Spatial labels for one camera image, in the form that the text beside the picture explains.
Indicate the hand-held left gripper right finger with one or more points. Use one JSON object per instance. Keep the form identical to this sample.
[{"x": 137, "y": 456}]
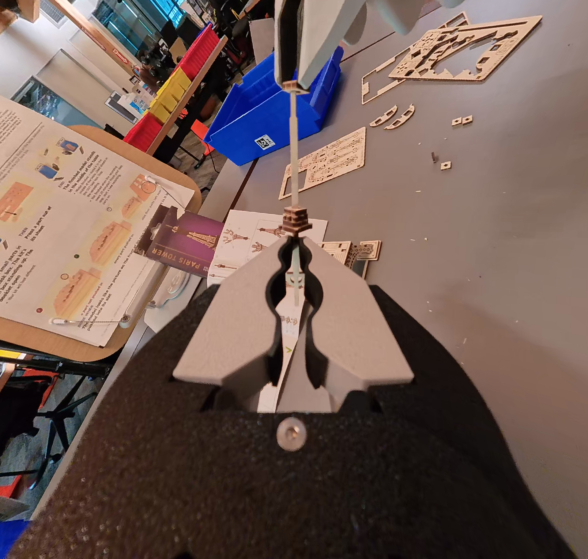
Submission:
[{"x": 363, "y": 333}]

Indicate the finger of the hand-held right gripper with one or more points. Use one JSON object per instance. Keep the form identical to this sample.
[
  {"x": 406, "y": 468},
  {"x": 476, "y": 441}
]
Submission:
[
  {"x": 279, "y": 39},
  {"x": 335, "y": 7}
]

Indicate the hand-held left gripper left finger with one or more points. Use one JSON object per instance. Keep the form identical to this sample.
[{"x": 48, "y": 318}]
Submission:
[{"x": 225, "y": 333}]

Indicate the semicircular wooden piece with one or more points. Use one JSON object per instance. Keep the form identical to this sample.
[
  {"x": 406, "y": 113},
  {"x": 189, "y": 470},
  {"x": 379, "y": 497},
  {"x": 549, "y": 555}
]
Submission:
[
  {"x": 404, "y": 116},
  {"x": 390, "y": 111}
]

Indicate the thin wooden spire piece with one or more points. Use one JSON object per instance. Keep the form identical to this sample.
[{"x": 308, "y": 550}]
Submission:
[{"x": 294, "y": 154}]

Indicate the wooden puzzle sheet with arcs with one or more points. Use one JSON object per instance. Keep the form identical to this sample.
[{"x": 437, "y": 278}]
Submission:
[{"x": 519, "y": 25}]

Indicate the white articulated stand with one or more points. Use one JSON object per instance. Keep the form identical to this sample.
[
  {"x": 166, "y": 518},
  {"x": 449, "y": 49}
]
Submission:
[{"x": 174, "y": 285}]

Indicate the large blue storage bin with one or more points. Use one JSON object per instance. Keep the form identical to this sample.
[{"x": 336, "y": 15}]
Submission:
[{"x": 257, "y": 122}]

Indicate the wooden tower base model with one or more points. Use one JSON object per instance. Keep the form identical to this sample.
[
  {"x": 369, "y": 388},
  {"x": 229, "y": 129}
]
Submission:
[{"x": 340, "y": 248}]

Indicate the purple puzzle box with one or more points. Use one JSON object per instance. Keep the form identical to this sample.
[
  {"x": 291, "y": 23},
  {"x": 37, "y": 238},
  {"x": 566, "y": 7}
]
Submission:
[{"x": 197, "y": 242}]

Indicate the folded paper instruction sheet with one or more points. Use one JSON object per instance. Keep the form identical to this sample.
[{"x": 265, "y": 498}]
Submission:
[{"x": 239, "y": 237}]

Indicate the orange traffic cone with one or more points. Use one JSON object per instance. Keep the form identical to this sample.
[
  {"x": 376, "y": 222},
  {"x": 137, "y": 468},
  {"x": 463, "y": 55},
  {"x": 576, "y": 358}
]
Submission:
[{"x": 200, "y": 129}]

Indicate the small wooden puzzle sheet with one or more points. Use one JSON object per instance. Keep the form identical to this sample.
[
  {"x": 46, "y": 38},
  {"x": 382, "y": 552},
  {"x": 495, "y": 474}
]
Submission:
[{"x": 340, "y": 154}]

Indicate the row of coloured storage bins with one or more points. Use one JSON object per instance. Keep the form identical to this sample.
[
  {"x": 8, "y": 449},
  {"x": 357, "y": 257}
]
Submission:
[{"x": 160, "y": 104}]

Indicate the black tripod stand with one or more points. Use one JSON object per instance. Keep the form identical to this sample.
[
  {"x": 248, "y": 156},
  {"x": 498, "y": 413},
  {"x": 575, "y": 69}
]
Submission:
[{"x": 46, "y": 384}]

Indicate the instruction poster board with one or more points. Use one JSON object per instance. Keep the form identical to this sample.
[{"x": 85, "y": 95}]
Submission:
[{"x": 69, "y": 223}]

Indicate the thin wooden frame offcut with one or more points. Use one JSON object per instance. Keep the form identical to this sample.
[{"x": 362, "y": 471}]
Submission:
[{"x": 364, "y": 91}]

